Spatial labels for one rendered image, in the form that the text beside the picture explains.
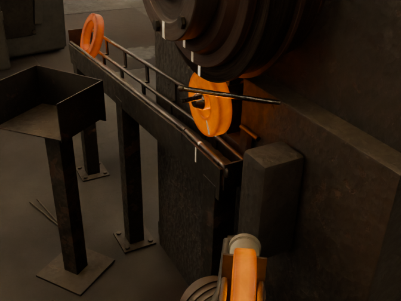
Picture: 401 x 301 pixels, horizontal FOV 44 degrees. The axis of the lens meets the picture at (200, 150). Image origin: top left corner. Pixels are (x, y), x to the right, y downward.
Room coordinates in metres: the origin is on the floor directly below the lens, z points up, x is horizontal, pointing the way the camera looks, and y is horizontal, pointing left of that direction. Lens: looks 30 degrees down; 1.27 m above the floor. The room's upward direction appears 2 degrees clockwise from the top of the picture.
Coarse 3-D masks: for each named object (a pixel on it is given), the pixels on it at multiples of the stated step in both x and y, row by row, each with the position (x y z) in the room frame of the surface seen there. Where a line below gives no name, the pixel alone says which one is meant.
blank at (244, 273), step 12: (240, 252) 0.56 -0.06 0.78; (252, 252) 0.57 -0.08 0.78; (240, 264) 0.53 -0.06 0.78; (252, 264) 0.54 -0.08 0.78; (240, 276) 0.52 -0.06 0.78; (252, 276) 0.52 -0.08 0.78; (240, 288) 0.50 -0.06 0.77; (252, 288) 0.50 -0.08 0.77; (240, 300) 0.49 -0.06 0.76; (252, 300) 0.49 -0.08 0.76
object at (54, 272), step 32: (0, 96) 1.35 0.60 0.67; (32, 96) 1.46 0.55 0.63; (64, 96) 1.45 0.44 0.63; (96, 96) 1.35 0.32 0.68; (0, 128) 1.30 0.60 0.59; (32, 128) 1.29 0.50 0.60; (64, 128) 1.21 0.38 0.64; (64, 160) 1.31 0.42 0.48; (64, 192) 1.30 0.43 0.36; (64, 224) 1.31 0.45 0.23; (64, 256) 1.32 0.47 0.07; (96, 256) 1.40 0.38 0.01; (64, 288) 1.23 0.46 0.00
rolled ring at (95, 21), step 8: (88, 16) 2.02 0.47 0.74; (96, 16) 1.95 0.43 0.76; (88, 24) 2.01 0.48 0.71; (96, 24) 1.91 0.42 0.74; (88, 32) 2.02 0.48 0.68; (96, 32) 1.89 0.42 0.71; (88, 40) 2.01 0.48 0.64; (96, 40) 1.88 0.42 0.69; (88, 48) 1.91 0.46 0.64; (96, 48) 1.88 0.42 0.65
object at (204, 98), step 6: (234, 84) 1.07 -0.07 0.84; (240, 84) 1.07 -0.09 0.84; (234, 90) 1.04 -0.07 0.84; (240, 90) 1.05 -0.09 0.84; (204, 96) 1.01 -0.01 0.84; (192, 102) 1.01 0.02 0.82; (198, 102) 1.00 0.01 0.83; (204, 102) 1.00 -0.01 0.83; (234, 102) 1.04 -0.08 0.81; (198, 108) 1.01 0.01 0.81; (204, 108) 1.00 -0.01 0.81; (210, 108) 1.02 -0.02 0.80
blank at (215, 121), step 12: (192, 84) 1.07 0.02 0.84; (204, 84) 1.02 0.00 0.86; (216, 84) 0.99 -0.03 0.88; (216, 96) 0.97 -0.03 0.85; (192, 108) 1.07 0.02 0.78; (216, 108) 0.97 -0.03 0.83; (228, 108) 0.97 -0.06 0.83; (204, 120) 1.01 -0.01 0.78; (216, 120) 0.97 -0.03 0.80; (228, 120) 0.97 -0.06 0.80; (204, 132) 1.01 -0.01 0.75; (216, 132) 0.97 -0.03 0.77
